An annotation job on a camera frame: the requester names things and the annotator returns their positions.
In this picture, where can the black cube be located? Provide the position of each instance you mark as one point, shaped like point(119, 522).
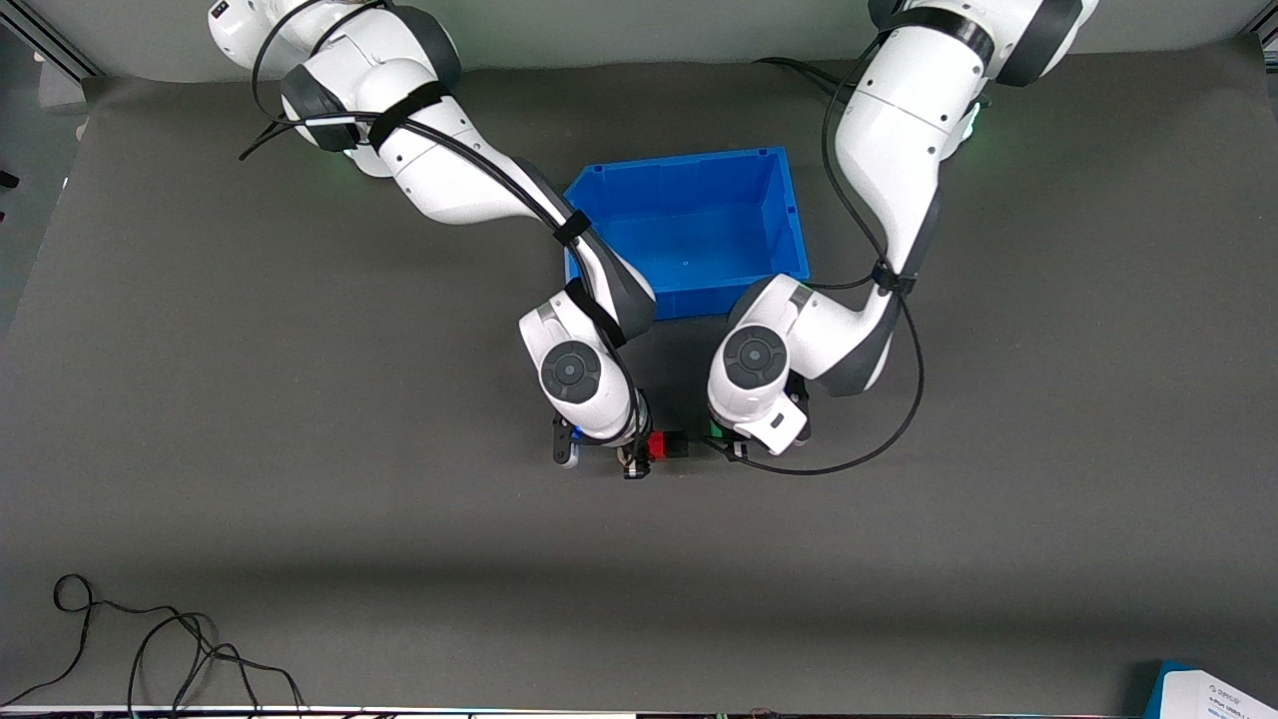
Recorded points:
point(679, 444)

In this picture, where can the aluminium frame bar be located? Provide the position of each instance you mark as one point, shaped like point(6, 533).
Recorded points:
point(60, 55)
point(1266, 37)

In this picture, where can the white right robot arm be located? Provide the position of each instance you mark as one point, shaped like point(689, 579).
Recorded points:
point(439, 170)

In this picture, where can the blue and white box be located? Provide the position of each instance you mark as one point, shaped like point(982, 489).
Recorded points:
point(1218, 694)

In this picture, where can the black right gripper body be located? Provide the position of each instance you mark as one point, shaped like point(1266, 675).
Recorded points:
point(633, 458)

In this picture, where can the blue plastic bin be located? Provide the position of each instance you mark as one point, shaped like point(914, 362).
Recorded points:
point(699, 235)

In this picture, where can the red cube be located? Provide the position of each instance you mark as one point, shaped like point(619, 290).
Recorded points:
point(658, 446)

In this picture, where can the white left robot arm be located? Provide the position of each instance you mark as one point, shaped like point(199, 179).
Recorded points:
point(899, 120)

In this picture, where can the grey clamp block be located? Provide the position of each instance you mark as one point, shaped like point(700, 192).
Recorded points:
point(62, 90)

